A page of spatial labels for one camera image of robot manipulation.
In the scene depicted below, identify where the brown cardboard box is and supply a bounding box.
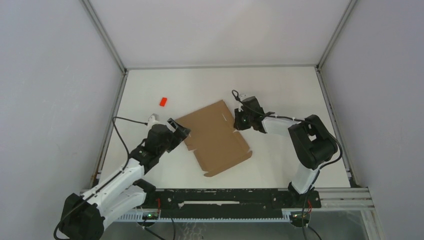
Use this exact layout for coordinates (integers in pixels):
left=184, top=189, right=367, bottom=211
left=176, top=100, right=253, bottom=178

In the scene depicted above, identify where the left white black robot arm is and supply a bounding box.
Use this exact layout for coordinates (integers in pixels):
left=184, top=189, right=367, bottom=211
left=53, top=114, right=191, bottom=240

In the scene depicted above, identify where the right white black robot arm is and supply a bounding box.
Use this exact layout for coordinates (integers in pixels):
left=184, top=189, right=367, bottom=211
left=231, top=90, right=343, bottom=208

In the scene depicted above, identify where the small red block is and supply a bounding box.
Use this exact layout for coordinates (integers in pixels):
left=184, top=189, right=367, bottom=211
left=159, top=97, right=168, bottom=107

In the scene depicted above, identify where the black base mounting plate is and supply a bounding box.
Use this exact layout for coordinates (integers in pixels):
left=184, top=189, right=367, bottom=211
left=136, top=188, right=322, bottom=217

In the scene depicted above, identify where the left green circuit board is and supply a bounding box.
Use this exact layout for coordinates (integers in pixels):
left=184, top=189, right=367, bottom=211
left=142, top=213, right=159, bottom=221

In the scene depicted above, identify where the green circuit board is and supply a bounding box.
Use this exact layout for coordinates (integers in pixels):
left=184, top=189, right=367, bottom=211
left=290, top=213, right=310, bottom=222
left=142, top=213, right=159, bottom=221

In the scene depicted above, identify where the right green circuit board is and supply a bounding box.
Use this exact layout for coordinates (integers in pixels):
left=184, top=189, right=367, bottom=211
left=290, top=213, right=310, bottom=222

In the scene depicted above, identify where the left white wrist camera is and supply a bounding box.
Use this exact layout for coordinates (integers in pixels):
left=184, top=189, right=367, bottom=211
left=146, top=113, right=160, bottom=129

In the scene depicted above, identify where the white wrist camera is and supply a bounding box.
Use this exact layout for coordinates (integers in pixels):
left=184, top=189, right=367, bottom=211
left=146, top=113, right=160, bottom=129
left=238, top=93, right=249, bottom=102

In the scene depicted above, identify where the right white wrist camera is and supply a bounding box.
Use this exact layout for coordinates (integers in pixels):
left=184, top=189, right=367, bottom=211
left=238, top=93, right=249, bottom=102

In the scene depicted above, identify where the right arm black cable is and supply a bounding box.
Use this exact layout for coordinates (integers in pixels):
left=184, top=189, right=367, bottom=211
left=231, top=89, right=343, bottom=170

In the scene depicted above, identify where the white slotted cable duct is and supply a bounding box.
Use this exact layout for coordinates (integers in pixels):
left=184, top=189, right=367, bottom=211
left=115, top=210, right=292, bottom=223

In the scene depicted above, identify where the aluminium frame rail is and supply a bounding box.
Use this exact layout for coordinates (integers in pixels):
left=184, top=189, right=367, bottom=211
left=316, top=188, right=375, bottom=211

